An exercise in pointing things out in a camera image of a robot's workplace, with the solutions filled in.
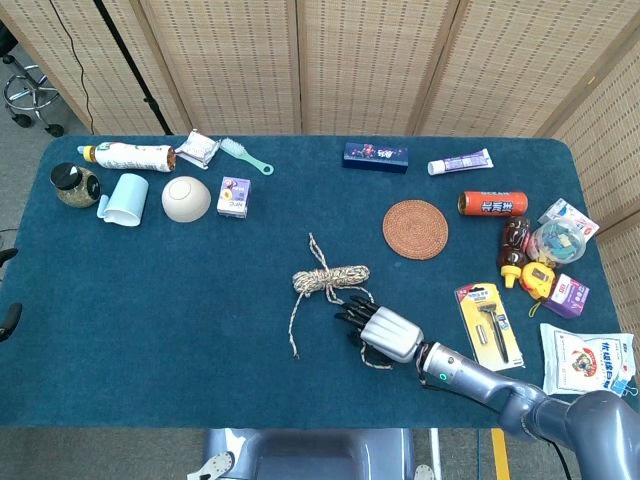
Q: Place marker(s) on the light blue plastic cup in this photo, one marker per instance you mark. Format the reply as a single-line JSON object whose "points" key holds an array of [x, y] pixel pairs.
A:
{"points": [[127, 197]]}

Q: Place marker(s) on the round woven rattan coaster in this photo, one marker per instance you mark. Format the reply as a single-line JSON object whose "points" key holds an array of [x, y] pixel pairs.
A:
{"points": [[415, 230]]}

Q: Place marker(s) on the small purple white carton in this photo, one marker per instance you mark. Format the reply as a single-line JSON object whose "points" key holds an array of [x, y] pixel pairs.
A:
{"points": [[234, 197]]}

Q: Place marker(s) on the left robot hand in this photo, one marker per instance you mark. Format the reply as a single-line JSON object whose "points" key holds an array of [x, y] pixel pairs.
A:
{"points": [[12, 320]]}

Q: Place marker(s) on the grey robot torso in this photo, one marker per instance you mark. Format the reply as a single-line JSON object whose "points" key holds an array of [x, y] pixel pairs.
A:
{"points": [[310, 455]]}

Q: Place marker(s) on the white bottle with yellow cap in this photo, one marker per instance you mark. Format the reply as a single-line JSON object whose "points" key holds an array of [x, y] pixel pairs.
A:
{"points": [[130, 156]]}

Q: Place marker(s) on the yellow razor blister pack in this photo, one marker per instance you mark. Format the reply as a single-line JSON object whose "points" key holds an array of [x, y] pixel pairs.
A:
{"points": [[480, 325]]}

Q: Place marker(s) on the blue table cloth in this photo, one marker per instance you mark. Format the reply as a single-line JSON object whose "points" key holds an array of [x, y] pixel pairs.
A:
{"points": [[150, 300]]}

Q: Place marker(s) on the glass jar with black lid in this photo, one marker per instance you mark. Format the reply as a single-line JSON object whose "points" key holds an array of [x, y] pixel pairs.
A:
{"points": [[75, 187]]}

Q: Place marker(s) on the cream ceramic bowl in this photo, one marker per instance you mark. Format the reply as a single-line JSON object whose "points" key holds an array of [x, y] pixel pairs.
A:
{"points": [[185, 198]]}

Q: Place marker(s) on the yellow tape measure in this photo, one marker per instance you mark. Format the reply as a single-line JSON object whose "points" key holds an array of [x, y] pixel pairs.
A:
{"points": [[537, 277]]}

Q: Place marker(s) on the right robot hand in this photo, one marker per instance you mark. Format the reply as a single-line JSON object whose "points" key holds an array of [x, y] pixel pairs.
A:
{"points": [[390, 332]]}

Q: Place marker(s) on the small purple box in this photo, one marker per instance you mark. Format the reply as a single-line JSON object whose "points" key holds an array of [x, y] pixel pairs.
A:
{"points": [[567, 297]]}

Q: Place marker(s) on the orange drink can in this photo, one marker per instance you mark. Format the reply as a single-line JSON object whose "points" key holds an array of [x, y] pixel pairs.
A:
{"points": [[492, 203]]}

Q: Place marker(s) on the brown honey bottle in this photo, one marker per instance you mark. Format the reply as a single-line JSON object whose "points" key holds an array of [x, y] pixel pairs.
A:
{"points": [[515, 240]]}

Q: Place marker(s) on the blue binder clip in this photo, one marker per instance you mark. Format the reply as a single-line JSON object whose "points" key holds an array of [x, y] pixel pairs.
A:
{"points": [[620, 386]]}

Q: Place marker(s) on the mint green brush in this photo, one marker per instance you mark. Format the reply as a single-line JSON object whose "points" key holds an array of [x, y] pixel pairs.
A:
{"points": [[235, 147]]}

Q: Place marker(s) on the white blue small packet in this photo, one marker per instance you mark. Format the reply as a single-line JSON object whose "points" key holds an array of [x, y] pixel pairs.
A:
{"points": [[560, 207]]}

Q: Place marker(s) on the clear tub of clips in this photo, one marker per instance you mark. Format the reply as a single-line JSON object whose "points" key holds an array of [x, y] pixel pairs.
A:
{"points": [[557, 242]]}

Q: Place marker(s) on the white printed bag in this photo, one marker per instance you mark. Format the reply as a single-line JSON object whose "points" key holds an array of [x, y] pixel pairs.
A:
{"points": [[580, 360]]}

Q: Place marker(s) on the white purple toothpaste tube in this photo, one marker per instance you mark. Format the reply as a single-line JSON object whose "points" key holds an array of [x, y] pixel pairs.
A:
{"points": [[460, 162]]}

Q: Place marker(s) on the dark blue rectangular box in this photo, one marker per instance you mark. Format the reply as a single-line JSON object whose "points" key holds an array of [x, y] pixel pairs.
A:
{"points": [[375, 157]]}

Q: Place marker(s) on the black stand pole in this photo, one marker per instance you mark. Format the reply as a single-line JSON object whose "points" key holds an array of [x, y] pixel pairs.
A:
{"points": [[131, 65]]}

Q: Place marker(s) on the chrome stool base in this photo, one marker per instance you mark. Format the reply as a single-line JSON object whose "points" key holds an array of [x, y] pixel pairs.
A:
{"points": [[22, 82]]}

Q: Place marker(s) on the white snack packet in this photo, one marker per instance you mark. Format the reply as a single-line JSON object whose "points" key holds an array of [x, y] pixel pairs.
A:
{"points": [[197, 148]]}

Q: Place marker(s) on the bamboo folding screen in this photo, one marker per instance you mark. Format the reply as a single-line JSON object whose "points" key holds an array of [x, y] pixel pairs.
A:
{"points": [[240, 65]]}

